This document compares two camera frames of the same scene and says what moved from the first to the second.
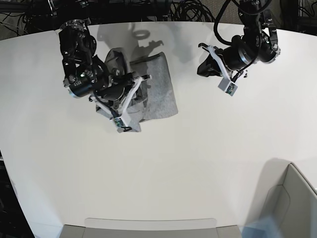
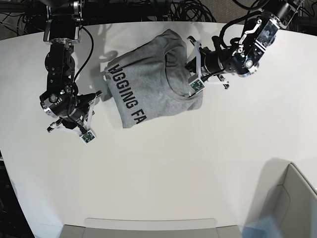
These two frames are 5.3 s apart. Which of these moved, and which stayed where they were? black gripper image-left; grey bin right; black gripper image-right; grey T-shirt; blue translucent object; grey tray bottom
Moved: black gripper image-right; black gripper image-left; grey T-shirt
Stayed: blue translucent object; grey tray bottom; grey bin right
